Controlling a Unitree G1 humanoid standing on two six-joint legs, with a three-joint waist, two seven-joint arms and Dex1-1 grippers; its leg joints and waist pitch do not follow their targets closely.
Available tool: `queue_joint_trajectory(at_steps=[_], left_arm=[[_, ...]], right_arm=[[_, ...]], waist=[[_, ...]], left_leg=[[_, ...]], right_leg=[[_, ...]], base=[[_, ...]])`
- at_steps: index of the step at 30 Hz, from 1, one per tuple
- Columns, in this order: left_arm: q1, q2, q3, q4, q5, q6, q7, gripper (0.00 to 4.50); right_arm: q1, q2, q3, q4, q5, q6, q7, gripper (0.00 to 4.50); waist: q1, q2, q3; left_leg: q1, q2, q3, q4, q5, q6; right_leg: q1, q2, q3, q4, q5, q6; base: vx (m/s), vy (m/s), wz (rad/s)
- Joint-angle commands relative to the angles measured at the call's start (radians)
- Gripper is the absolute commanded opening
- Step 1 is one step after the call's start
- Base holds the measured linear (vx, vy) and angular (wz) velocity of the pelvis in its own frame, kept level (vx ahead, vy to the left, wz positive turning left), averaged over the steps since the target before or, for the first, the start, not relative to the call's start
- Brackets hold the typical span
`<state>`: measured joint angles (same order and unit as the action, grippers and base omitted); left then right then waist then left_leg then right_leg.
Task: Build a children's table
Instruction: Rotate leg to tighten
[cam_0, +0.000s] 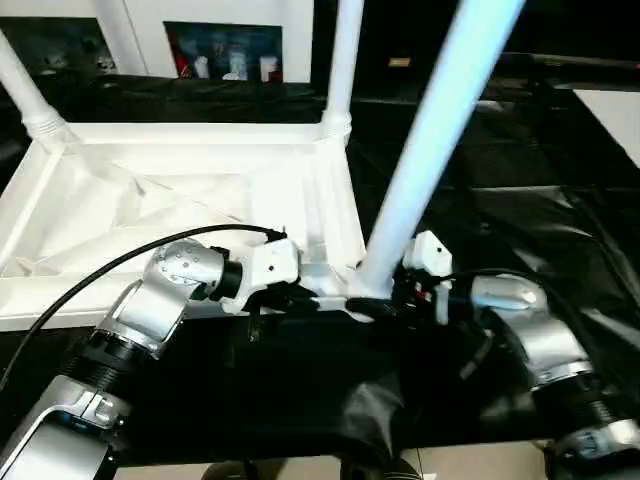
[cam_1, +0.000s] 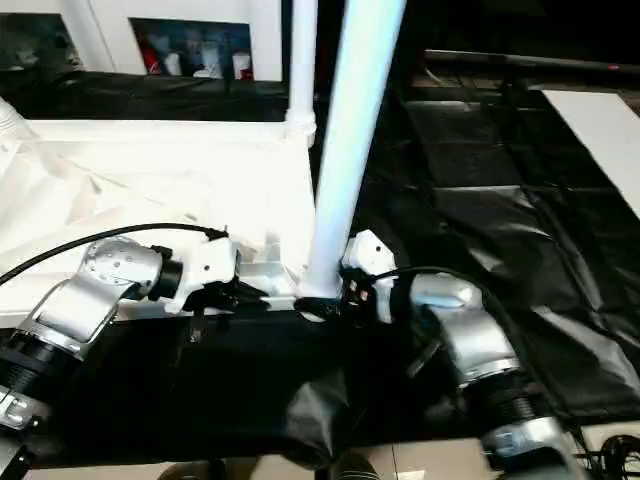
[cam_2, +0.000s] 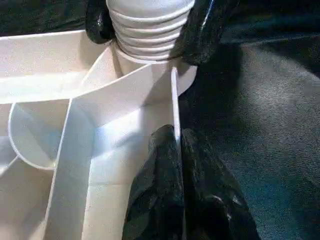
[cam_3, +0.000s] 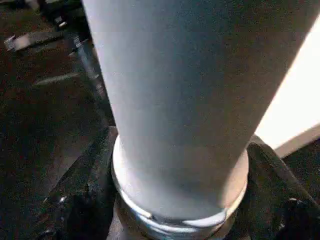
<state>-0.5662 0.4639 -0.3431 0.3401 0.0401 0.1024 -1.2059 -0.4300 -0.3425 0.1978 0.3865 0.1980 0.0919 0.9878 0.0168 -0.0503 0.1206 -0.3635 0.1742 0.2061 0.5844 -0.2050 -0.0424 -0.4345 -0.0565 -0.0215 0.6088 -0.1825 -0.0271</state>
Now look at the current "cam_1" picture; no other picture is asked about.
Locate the white cabinet with glass doors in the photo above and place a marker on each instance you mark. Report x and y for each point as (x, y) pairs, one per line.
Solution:
(115, 35)

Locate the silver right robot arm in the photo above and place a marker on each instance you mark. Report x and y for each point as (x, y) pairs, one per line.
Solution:
(475, 325)

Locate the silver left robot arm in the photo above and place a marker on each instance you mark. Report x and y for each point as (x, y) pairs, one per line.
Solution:
(90, 290)

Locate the white plastic table top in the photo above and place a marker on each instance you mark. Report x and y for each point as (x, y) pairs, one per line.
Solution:
(125, 175)

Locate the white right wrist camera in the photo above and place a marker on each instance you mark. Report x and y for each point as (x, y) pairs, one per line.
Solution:
(372, 255)

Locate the white flat board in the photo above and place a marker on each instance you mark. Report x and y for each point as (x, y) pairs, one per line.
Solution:
(600, 135)

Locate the black mat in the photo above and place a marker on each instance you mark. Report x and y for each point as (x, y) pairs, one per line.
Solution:
(500, 250)

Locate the black rail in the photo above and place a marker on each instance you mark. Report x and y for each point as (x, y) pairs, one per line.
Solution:
(525, 59)

